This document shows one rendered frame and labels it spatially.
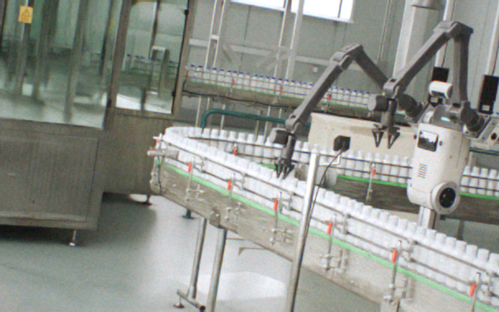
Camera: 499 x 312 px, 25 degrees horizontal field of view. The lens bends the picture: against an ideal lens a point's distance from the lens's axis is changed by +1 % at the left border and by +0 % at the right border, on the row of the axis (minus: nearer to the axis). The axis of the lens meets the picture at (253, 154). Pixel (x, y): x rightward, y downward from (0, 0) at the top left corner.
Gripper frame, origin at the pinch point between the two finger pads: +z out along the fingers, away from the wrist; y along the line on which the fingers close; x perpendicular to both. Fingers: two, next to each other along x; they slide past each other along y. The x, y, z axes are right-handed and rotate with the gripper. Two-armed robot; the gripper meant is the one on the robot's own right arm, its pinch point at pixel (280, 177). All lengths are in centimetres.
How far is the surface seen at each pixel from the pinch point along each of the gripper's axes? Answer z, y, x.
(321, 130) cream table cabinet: -15, -257, -362
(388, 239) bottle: 8, -2, 84
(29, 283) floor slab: 118, 16, -233
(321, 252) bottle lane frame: 24, -1, 45
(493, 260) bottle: 1, -2, 143
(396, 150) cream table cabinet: -15, -310, -324
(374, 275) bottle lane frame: 23, 0, 84
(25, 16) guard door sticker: -46, 24, -341
